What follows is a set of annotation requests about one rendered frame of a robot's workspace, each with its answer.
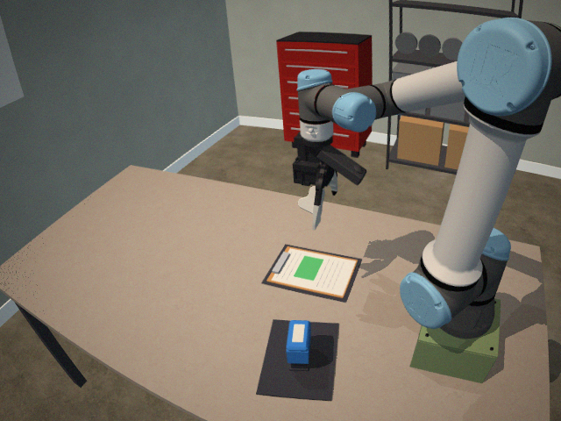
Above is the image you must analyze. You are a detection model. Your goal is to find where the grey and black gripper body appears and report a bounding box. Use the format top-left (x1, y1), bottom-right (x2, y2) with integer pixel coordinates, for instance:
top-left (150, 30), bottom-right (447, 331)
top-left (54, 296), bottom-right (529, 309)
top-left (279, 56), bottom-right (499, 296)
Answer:
top-left (293, 132), bottom-right (335, 187)

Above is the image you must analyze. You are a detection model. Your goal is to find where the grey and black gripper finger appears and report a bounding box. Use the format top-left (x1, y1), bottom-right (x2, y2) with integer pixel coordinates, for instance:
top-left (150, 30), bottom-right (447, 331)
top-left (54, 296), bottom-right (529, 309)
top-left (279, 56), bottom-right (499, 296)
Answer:
top-left (328, 171), bottom-right (337, 196)
top-left (298, 175), bottom-right (325, 230)

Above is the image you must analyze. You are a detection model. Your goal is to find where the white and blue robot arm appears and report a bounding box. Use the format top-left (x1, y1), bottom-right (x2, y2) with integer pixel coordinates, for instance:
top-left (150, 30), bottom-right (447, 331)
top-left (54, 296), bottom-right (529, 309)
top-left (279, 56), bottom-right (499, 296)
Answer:
top-left (297, 18), bottom-right (561, 339)

